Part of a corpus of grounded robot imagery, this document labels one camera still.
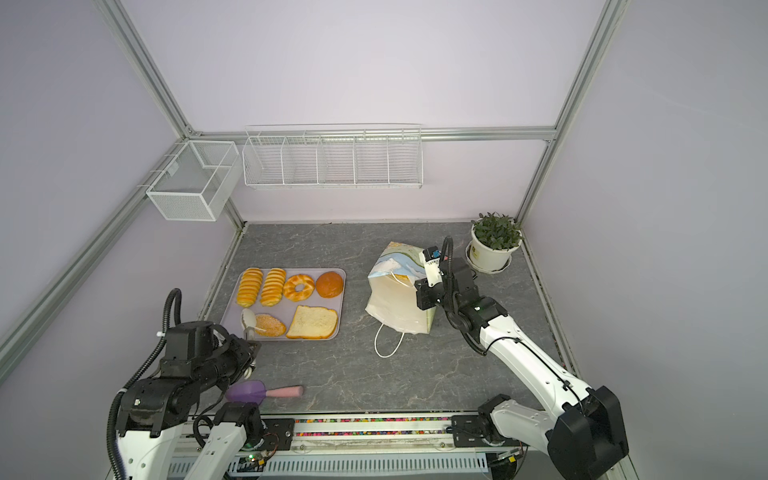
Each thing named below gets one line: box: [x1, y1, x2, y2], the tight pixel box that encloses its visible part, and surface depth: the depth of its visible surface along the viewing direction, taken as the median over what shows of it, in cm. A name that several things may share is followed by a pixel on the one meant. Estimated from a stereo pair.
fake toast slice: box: [286, 305, 338, 339], surface depth 93 cm
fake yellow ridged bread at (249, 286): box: [236, 267, 263, 308], surface depth 101 cm
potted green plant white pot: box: [465, 212, 523, 274], surface depth 98 cm
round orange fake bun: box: [315, 271, 344, 299], surface depth 100 cm
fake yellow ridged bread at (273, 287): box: [260, 267, 287, 307], surface depth 101 cm
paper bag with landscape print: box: [365, 242, 436, 359], surface depth 88 cm
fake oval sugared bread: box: [255, 313, 286, 337], surface depth 90 cm
